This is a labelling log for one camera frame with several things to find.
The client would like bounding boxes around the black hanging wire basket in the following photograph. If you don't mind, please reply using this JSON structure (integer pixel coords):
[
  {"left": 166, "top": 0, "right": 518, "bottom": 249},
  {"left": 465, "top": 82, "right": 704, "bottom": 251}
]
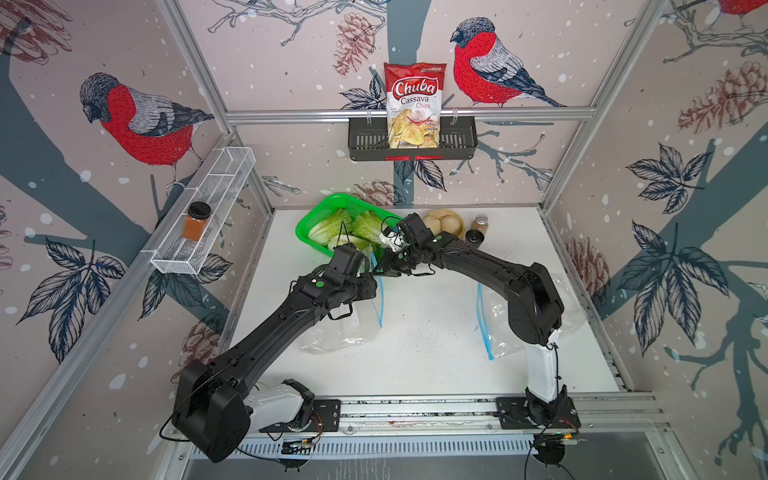
[{"left": 348, "top": 116, "right": 478, "bottom": 161}]

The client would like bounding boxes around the orange spice jar black lid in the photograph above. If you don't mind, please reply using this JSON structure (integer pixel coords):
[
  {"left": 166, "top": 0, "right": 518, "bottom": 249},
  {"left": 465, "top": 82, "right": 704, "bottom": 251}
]
[{"left": 182, "top": 201, "right": 212, "bottom": 242}]

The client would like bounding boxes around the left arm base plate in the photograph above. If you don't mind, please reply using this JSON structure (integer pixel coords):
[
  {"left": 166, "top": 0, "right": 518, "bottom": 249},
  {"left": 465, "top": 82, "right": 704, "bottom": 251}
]
[{"left": 259, "top": 399, "right": 341, "bottom": 434}]

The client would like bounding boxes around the black lid spice shaker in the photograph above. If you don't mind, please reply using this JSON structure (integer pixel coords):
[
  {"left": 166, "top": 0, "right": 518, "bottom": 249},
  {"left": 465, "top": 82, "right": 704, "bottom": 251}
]
[{"left": 465, "top": 229, "right": 485, "bottom": 248}]

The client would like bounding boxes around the chinese cabbage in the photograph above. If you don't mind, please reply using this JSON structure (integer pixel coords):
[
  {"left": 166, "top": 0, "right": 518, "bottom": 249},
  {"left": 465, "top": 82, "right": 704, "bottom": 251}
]
[
  {"left": 307, "top": 209, "right": 352, "bottom": 246},
  {"left": 327, "top": 233, "right": 370, "bottom": 251},
  {"left": 352, "top": 210, "right": 395, "bottom": 246}
]

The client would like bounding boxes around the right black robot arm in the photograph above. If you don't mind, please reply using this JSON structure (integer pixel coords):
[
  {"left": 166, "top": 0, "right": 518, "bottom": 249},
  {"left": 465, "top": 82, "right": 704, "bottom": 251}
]
[{"left": 375, "top": 213, "right": 568, "bottom": 427}]

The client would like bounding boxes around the white steamed bun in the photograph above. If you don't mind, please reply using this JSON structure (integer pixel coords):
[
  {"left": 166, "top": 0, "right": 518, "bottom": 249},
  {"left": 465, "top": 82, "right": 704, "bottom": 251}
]
[
  {"left": 440, "top": 214, "right": 463, "bottom": 236},
  {"left": 422, "top": 215, "right": 442, "bottom": 236}
]

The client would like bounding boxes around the clear zipper bag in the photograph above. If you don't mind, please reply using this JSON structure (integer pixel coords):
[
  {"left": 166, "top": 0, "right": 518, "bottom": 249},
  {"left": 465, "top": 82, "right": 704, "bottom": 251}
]
[
  {"left": 297, "top": 244, "right": 384, "bottom": 354},
  {"left": 476, "top": 273, "right": 587, "bottom": 361}
]

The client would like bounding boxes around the chinese cabbage front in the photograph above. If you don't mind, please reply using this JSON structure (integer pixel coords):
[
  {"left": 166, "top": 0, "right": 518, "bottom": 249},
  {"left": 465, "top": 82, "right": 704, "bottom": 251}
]
[{"left": 327, "top": 233, "right": 370, "bottom": 251}]

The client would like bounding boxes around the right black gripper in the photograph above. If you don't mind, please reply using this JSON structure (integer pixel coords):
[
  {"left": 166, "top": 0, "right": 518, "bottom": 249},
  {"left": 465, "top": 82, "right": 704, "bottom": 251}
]
[{"left": 370, "top": 246, "right": 419, "bottom": 279}]

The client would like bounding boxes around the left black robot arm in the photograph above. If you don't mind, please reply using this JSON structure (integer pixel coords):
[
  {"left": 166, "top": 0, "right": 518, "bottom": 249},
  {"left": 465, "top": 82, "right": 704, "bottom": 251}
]
[{"left": 170, "top": 244, "right": 377, "bottom": 462}]

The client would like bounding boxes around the white steamed bun right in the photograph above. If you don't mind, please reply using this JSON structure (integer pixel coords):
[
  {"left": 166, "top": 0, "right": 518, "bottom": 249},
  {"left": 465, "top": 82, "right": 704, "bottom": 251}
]
[{"left": 440, "top": 214, "right": 463, "bottom": 236}]

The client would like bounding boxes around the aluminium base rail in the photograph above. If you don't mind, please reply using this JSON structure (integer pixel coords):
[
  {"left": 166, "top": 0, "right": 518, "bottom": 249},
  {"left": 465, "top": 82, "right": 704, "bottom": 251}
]
[{"left": 226, "top": 386, "right": 670, "bottom": 460}]

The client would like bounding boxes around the white wire shelf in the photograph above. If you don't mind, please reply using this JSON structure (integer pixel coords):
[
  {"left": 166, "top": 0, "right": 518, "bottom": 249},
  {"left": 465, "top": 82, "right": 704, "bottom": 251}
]
[{"left": 151, "top": 147, "right": 255, "bottom": 275}]

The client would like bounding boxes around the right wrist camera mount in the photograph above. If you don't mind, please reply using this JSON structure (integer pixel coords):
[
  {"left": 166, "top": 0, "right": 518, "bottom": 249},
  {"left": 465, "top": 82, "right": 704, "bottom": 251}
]
[{"left": 382, "top": 232, "right": 406, "bottom": 252}]

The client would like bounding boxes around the green plastic basket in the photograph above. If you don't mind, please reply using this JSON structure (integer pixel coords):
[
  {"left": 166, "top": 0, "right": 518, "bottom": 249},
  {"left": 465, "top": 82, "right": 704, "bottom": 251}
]
[{"left": 295, "top": 193, "right": 401, "bottom": 257}]

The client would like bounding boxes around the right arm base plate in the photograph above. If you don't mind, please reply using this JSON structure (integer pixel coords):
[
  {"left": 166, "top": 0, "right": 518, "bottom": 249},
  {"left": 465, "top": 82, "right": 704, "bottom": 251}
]
[{"left": 495, "top": 397, "right": 581, "bottom": 431}]

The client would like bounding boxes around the yellow bamboo steamer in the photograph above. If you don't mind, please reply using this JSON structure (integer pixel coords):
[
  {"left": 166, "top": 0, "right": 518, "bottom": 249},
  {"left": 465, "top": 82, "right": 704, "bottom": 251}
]
[{"left": 422, "top": 209, "right": 465, "bottom": 238}]

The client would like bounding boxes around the white steamed bun left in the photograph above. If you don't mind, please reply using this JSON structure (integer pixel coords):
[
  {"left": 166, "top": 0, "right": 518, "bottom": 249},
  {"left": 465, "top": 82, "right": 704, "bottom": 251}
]
[{"left": 422, "top": 215, "right": 442, "bottom": 236}]

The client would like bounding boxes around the brown spice shaker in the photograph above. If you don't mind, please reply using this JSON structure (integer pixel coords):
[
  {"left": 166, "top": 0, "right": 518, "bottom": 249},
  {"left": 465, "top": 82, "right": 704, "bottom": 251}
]
[{"left": 471, "top": 214, "right": 489, "bottom": 235}]

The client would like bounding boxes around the red Chuba chips bag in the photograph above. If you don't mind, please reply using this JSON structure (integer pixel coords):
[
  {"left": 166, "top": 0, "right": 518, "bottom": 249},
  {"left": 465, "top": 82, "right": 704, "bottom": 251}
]
[{"left": 384, "top": 62, "right": 446, "bottom": 149}]

